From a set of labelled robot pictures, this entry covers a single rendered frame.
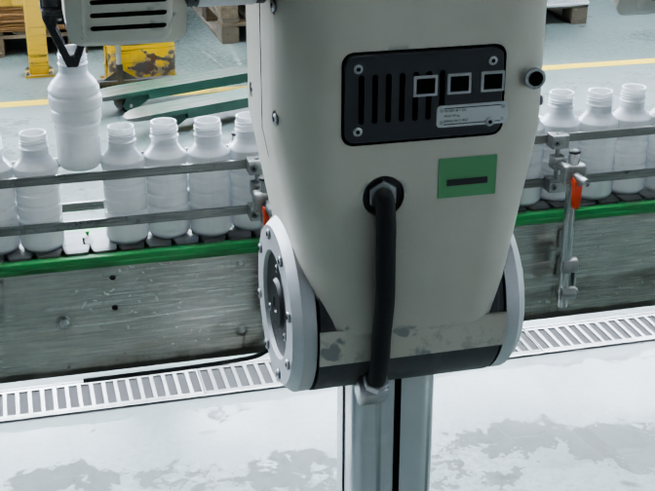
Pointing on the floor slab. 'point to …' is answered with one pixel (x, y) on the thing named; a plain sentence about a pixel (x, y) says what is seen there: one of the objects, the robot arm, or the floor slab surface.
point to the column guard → (141, 59)
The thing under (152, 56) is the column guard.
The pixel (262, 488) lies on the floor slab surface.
